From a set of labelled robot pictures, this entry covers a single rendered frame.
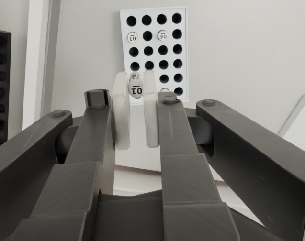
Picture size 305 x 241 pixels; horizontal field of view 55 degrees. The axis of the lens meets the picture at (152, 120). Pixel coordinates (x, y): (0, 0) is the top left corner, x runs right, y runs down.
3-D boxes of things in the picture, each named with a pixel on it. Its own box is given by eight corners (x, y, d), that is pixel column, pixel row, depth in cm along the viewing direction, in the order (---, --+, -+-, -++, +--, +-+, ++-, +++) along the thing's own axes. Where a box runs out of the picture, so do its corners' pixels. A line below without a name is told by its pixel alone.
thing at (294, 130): (304, 93, 45) (310, 96, 43) (348, 115, 46) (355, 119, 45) (260, 160, 48) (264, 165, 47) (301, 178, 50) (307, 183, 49)
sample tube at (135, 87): (128, 70, 25) (127, 82, 21) (142, 69, 25) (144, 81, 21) (129, 84, 26) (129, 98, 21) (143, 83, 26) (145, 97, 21)
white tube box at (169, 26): (120, 9, 39) (119, 9, 35) (183, 5, 39) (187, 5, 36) (128, 98, 43) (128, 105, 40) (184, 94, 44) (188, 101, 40)
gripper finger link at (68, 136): (113, 153, 14) (49, 158, 14) (118, 117, 18) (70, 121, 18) (109, 123, 13) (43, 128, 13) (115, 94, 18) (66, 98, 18)
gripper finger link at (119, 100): (129, 150, 16) (115, 151, 16) (130, 110, 22) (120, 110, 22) (124, 96, 15) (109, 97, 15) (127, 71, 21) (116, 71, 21)
